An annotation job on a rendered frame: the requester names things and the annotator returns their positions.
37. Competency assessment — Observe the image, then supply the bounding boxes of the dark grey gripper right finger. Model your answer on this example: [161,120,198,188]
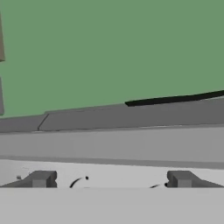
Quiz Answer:
[166,170,224,189]

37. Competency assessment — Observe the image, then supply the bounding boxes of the beige wall cupboard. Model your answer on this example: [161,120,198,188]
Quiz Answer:
[0,12,6,63]

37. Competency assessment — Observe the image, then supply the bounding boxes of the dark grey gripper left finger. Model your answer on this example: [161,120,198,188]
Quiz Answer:
[0,170,58,189]

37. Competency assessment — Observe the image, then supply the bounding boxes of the grey upright panel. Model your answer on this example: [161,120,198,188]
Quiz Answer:
[0,76,5,116]

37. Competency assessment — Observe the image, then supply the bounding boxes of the black stove grate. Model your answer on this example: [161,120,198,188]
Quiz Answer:
[124,89,224,108]

